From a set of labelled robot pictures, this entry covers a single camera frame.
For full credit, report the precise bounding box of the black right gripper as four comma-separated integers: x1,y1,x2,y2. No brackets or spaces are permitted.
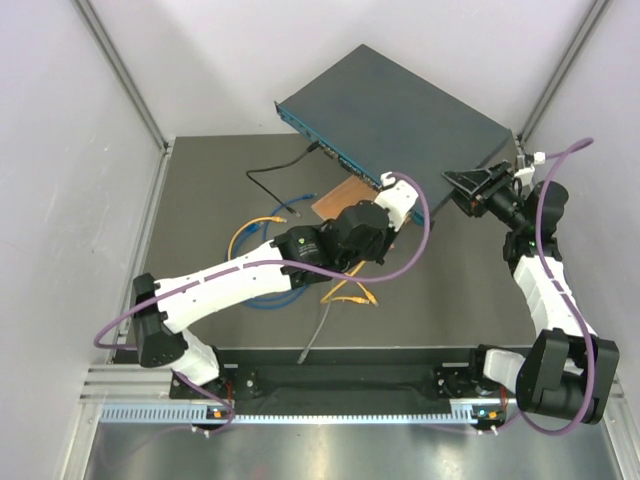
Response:
441,161,528,232

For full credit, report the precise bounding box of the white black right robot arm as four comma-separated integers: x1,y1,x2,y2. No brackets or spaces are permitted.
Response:
443,162,620,424

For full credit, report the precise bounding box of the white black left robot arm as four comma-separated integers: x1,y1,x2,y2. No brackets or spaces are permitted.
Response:
132,200,406,397

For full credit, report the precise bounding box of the wooden base board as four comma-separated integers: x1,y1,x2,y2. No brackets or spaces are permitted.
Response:
312,176,378,220

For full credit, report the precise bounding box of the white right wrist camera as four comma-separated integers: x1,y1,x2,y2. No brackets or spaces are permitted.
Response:
514,151,546,187

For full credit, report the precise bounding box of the dark blue network switch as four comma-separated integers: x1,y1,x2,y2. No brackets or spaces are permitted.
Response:
276,44,513,217

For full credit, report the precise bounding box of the grey patch cable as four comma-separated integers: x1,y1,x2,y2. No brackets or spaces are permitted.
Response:
295,301,333,364

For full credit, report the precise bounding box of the black patch cable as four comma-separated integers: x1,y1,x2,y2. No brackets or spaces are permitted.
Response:
245,141,318,217

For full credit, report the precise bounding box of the aluminium frame rail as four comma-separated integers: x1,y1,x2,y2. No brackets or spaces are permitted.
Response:
78,363,627,426

